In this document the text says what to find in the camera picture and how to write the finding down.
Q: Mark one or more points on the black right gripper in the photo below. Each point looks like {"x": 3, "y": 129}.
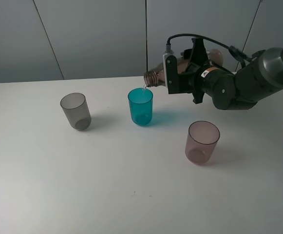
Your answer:
{"x": 191, "y": 74}

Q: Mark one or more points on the brown translucent water bottle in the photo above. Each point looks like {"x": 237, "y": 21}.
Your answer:
{"x": 156, "y": 76}

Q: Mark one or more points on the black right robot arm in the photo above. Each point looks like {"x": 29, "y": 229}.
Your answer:
{"x": 260, "y": 78}

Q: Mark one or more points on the pink translucent plastic cup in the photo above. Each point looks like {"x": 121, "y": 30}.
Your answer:
{"x": 201, "y": 141}

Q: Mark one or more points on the teal translucent plastic cup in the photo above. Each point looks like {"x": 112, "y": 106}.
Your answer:
{"x": 140, "y": 103}

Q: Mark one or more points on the grey translucent plastic cup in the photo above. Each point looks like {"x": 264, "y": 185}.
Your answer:
{"x": 75, "y": 108}

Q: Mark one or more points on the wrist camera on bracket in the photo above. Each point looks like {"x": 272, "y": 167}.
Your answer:
{"x": 170, "y": 72}

